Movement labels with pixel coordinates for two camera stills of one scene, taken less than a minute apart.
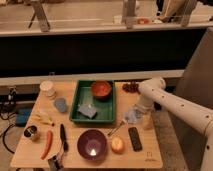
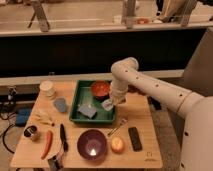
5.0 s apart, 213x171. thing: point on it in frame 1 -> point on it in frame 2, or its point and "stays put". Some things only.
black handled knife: x=63 y=138 stays put
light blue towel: x=131 y=116 -> x=107 y=104
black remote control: x=135 y=139 stays put
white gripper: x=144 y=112 -> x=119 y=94
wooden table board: x=52 y=140 stays put
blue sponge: x=87 y=109 stays put
